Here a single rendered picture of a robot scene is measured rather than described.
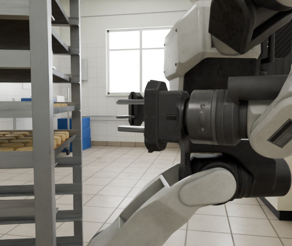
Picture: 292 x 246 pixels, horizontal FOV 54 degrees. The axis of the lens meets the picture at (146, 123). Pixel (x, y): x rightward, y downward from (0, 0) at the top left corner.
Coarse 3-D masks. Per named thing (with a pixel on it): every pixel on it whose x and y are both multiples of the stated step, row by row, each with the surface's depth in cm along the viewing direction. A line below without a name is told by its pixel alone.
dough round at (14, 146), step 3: (0, 144) 62; (3, 144) 62; (6, 144) 62; (9, 144) 62; (12, 144) 62; (15, 144) 62; (18, 144) 62; (21, 144) 62; (12, 147) 60; (15, 147) 61; (18, 147) 61; (15, 150) 61
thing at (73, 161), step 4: (72, 156) 94; (76, 156) 94; (80, 156) 94; (56, 160) 93; (60, 160) 93; (64, 160) 94; (68, 160) 94; (72, 160) 94; (76, 160) 94; (80, 160) 94; (60, 164) 94; (64, 164) 94; (68, 164) 94; (72, 164) 94; (76, 164) 94; (80, 164) 94; (0, 168) 89; (4, 168) 89; (8, 168) 89; (12, 168) 90
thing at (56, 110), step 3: (75, 105) 92; (54, 108) 60; (57, 108) 63; (60, 108) 66; (63, 108) 71; (66, 108) 75; (69, 108) 80; (72, 108) 85; (75, 108) 92; (54, 111) 60; (57, 111) 63; (60, 111) 66; (63, 111) 71; (66, 111) 75
